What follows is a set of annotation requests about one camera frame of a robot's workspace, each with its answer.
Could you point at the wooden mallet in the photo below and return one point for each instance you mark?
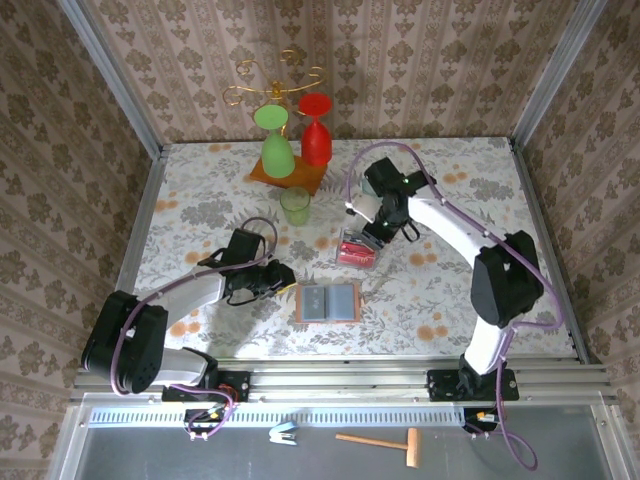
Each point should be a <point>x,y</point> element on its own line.
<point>412,447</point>

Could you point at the tan leather card holder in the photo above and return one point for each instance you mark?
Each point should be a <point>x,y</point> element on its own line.
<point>342,302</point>

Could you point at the green plastic cup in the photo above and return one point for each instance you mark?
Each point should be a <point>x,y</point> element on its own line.
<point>295,210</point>

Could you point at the grey card with white mark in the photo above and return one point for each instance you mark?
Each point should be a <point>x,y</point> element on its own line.
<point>315,302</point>

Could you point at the aluminium frame post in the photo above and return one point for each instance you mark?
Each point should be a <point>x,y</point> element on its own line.
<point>114,75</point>
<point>556,75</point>

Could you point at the gold glass rack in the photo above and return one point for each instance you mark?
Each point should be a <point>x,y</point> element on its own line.
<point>310,175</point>

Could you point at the clear acrylic box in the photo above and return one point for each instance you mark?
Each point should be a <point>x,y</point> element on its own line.
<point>345,232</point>

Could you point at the floral patterned tablecloth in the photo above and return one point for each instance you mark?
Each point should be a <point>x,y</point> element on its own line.
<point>225,165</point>

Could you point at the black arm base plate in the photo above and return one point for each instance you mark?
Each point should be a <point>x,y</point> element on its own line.
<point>240,382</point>
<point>510,385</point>

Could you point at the metal tray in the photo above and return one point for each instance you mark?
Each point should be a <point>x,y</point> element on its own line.
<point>150,460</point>

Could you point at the red plastic card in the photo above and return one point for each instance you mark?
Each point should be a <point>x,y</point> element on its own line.
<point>352,246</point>
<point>357,261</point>

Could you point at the blue grey plastic card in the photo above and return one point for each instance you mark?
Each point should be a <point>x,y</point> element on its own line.
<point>370,240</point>

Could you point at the green wine glass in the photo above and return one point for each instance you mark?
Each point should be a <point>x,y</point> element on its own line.
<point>276,155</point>

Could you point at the aluminium frame rail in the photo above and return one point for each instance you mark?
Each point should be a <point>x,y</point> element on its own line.
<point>350,380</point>
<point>542,225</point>
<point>134,250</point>

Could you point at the blue stapler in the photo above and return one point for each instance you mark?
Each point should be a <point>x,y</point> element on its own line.
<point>283,434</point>

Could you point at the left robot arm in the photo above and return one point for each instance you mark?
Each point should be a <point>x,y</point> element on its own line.
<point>195,295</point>

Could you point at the red wine glass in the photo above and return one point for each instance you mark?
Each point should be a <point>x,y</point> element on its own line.
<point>315,142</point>

